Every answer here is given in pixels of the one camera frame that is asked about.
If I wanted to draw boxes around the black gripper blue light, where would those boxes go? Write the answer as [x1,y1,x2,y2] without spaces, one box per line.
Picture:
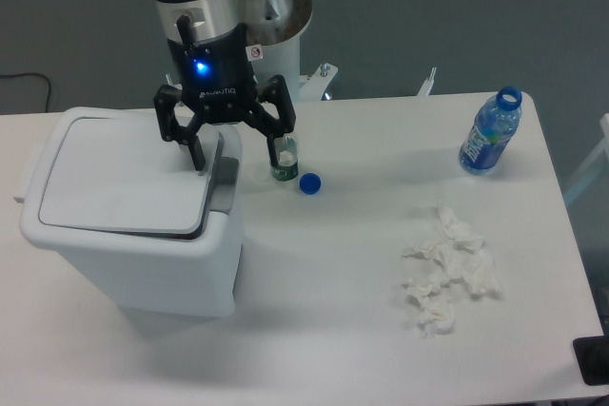
[153,14,296,171]

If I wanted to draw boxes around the white trash can lid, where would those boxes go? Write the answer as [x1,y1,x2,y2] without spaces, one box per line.
[38,114,224,238]

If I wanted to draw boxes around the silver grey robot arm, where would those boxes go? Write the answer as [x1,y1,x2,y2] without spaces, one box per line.
[154,0,312,181]

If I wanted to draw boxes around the white bottle cap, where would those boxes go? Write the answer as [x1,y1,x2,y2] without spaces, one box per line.
[252,168,270,184]

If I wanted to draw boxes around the blue bottle cap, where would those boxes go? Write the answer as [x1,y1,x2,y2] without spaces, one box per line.
[299,172,322,195]

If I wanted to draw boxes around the white plastic trash can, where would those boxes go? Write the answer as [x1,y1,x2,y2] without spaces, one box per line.
[20,107,244,318]

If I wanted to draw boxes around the clear bottle green label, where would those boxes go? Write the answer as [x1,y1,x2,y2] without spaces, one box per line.
[270,135,299,182]

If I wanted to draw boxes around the blue plastic bottle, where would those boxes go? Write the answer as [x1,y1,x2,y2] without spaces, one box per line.
[459,87,522,175]

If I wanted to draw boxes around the crumpled white tissue upper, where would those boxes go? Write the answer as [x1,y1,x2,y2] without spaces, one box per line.
[437,204,484,253]

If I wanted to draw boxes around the crumpled white tissue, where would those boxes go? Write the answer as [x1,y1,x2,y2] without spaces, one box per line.
[405,283,456,338]
[437,204,484,253]
[403,242,501,300]

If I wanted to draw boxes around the crumpled white tissue lower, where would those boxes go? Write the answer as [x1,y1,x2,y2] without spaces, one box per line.
[405,283,456,338]

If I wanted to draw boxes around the crumpled white tissue middle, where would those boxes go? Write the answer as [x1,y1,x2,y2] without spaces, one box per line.
[403,242,501,300]

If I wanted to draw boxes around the black device at edge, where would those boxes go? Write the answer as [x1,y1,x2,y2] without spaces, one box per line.
[573,336,608,386]

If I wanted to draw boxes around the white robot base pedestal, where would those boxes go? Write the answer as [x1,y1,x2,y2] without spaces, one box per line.
[246,28,338,103]

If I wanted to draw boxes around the white table bracket right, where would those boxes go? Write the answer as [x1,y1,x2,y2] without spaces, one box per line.
[417,67,437,97]

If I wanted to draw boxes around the black floor cable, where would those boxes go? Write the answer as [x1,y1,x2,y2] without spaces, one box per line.
[0,72,52,115]

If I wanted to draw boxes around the white frame at right edge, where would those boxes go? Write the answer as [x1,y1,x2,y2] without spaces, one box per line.
[563,113,608,208]

